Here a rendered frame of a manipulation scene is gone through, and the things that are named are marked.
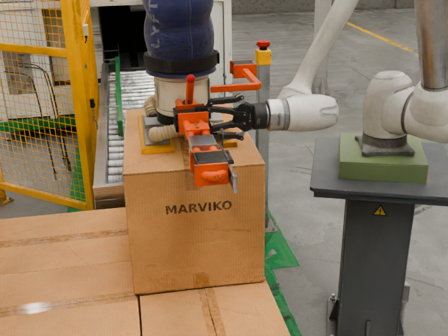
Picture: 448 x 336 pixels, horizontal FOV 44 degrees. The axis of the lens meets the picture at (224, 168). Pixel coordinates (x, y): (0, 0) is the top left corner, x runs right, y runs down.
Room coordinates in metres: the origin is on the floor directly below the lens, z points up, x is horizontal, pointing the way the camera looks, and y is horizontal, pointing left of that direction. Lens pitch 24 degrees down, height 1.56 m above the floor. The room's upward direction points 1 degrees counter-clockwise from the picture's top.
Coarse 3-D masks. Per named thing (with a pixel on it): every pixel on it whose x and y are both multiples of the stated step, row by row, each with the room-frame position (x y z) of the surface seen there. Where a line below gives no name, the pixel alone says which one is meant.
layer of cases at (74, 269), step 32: (0, 224) 1.85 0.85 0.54; (32, 224) 1.84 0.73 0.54; (64, 224) 1.84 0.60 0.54; (96, 224) 1.83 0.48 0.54; (0, 256) 1.62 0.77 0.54; (32, 256) 1.62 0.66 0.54; (64, 256) 1.62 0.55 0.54; (96, 256) 1.61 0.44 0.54; (128, 256) 1.61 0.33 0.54; (0, 288) 1.44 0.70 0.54; (32, 288) 1.44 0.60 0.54; (64, 288) 1.43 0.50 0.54; (96, 288) 1.43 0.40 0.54; (128, 288) 1.43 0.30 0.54; (224, 288) 1.42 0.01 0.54; (256, 288) 1.41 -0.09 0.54; (0, 320) 1.28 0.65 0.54; (32, 320) 1.28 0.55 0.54; (64, 320) 1.28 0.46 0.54; (96, 320) 1.28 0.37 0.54; (128, 320) 1.27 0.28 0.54; (160, 320) 1.27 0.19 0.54; (192, 320) 1.27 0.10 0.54; (224, 320) 1.27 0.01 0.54; (256, 320) 1.26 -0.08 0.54
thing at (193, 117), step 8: (192, 104) 1.51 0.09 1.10; (200, 104) 1.51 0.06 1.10; (176, 112) 1.45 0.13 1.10; (200, 112) 1.44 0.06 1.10; (208, 112) 1.44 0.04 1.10; (176, 120) 1.43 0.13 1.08; (184, 120) 1.43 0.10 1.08; (192, 120) 1.43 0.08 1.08; (208, 120) 1.44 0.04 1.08; (176, 128) 1.43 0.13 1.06
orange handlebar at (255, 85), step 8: (248, 72) 1.96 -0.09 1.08; (248, 80) 1.92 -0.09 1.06; (256, 80) 1.84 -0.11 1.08; (216, 88) 1.77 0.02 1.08; (224, 88) 1.77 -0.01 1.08; (232, 88) 1.78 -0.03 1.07; (240, 88) 1.78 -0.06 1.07; (248, 88) 1.79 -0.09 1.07; (256, 88) 1.79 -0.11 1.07; (176, 104) 1.60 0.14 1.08; (200, 120) 1.43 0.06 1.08; (184, 128) 1.39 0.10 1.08; (192, 128) 1.35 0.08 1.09; (200, 128) 1.35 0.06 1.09; (208, 128) 1.35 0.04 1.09; (208, 176) 1.07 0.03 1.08; (216, 176) 1.07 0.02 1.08; (224, 176) 1.08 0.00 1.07
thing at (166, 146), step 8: (144, 120) 1.78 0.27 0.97; (144, 128) 1.70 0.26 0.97; (144, 136) 1.64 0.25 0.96; (144, 144) 1.57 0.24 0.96; (152, 144) 1.56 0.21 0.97; (160, 144) 1.56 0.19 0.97; (168, 144) 1.56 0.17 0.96; (144, 152) 1.53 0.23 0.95; (152, 152) 1.53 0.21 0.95; (160, 152) 1.54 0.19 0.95; (168, 152) 1.54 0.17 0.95
